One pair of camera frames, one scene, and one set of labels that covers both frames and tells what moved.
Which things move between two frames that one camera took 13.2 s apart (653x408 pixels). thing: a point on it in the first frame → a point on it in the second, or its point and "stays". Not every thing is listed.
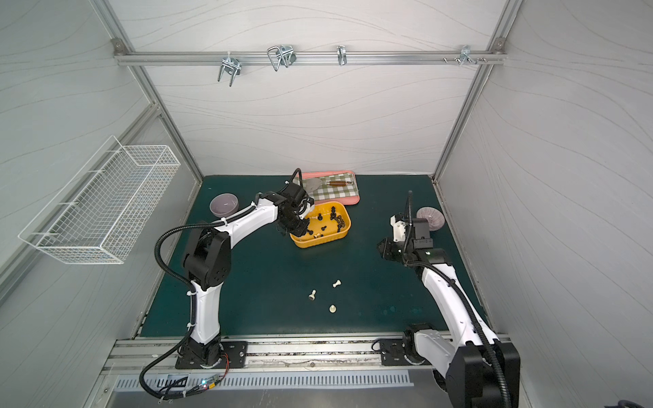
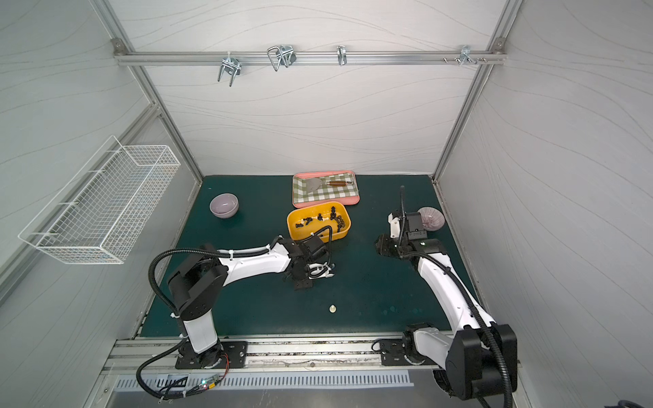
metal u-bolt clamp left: [231, 65] stays
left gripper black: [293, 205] → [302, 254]
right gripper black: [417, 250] stays
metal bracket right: [466, 55] stays
